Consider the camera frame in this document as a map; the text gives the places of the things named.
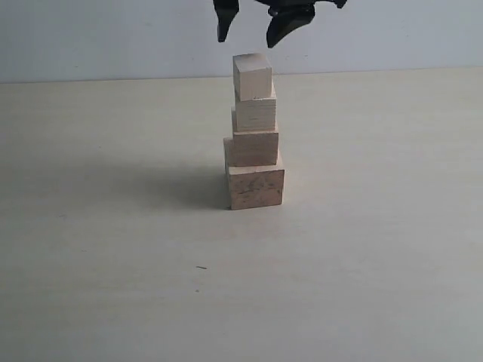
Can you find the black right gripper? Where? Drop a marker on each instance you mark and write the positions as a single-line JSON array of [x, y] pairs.
[[287, 16]]

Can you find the small wooden cube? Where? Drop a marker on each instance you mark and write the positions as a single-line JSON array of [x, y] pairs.
[[252, 76]]

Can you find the medium wooden cube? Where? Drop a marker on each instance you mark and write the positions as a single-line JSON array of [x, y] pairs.
[[256, 114]]

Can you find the medium-large wooden cube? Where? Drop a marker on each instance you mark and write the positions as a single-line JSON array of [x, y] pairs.
[[254, 148]]

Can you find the large wooden cube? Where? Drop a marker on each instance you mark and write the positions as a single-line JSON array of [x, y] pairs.
[[253, 186]]

